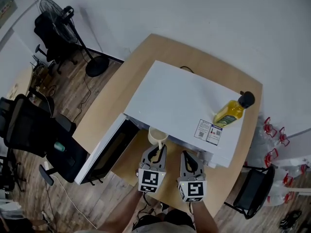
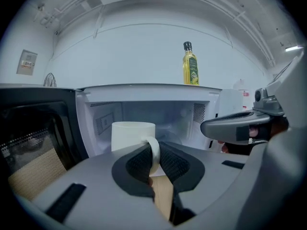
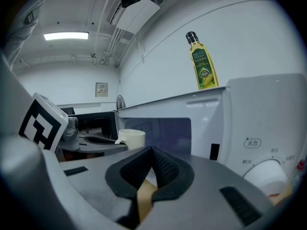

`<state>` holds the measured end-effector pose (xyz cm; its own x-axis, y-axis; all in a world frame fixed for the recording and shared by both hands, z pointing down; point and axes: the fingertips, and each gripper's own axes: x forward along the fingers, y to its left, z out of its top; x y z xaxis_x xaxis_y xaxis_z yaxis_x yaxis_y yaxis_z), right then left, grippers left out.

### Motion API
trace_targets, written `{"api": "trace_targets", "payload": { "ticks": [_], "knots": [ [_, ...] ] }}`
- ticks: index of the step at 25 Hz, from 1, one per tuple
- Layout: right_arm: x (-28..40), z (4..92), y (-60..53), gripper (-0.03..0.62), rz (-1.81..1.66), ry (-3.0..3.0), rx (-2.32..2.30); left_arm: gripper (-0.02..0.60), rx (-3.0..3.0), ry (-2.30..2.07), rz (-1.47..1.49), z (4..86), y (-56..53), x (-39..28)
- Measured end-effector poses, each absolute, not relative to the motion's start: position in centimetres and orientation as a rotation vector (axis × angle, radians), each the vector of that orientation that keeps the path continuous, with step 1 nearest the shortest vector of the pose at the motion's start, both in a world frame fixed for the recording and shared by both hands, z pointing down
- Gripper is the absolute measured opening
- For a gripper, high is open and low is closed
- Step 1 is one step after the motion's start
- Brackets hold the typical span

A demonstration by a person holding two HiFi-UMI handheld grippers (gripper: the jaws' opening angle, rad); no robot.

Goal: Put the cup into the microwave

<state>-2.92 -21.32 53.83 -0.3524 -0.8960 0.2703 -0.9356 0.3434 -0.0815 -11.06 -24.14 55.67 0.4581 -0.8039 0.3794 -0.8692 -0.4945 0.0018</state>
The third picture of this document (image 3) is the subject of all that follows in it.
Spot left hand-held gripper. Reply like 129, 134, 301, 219
18, 92, 129, 156

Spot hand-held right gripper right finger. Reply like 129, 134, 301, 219
134, 146, 274, 230

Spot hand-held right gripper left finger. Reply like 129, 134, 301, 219
59, 146, 154, 230

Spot white cup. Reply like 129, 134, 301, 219
115, 128, 146, 151

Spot white microwave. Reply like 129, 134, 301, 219
68, 73, 307, 202

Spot black standing fan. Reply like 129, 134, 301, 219
116, 94, 127, 111

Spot black monitor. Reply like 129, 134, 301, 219
59, 107, 76, 116

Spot yellow cooking oil bottle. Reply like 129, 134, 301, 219
185, 31, 220, 91

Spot rectangular ceiling light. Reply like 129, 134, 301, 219
43, 31, 90, 41

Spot white air conditioner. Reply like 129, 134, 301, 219
106, 0, 161, 35

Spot grey wall panel box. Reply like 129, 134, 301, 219
95, 82, 109, 98

